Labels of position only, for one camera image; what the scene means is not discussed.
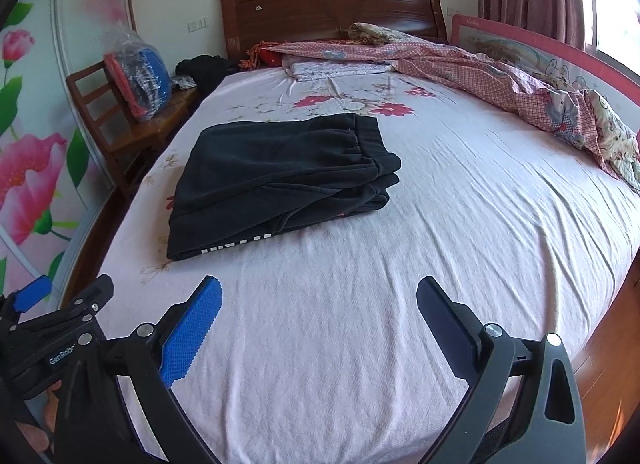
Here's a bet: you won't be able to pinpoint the brown wooden headboard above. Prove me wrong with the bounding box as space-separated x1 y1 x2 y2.
220 0 448 70

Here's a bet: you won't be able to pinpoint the pink cartoon bed rail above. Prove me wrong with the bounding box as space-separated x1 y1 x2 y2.
450 14 640 111

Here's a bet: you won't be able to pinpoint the pale floral pillow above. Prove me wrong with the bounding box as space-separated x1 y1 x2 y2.
348 22 419 47

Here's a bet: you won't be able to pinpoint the pile of dark clothes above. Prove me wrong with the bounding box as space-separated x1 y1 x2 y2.
174 54 236 91

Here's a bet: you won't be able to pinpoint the brown wooden chair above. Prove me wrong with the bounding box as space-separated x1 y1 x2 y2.
66 61 202 196

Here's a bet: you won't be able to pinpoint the folded white floral sheet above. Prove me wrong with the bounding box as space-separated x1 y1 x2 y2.
282 55 396 81

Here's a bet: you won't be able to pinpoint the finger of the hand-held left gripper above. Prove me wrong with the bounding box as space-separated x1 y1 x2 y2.
0 276 54 332
10 274 115 346

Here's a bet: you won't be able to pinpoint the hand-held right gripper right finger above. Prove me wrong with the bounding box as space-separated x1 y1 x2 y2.
416 275 587 464

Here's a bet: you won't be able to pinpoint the dark navy fleece pants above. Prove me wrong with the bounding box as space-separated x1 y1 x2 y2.
166 113 403 261

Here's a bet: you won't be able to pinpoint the plastic bag of clothes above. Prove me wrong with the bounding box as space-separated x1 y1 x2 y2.
102 26 174 121

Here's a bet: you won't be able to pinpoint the floral print wardrobe door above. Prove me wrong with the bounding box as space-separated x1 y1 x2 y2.
0 0 137 464

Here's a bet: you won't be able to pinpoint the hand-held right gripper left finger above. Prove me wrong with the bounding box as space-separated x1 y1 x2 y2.
54 275 223 464

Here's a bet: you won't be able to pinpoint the bed with floral white sheet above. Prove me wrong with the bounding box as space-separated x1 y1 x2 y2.
97 61 640 464

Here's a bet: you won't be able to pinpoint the pink checked quilt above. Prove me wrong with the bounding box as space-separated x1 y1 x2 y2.
240 36 640 195

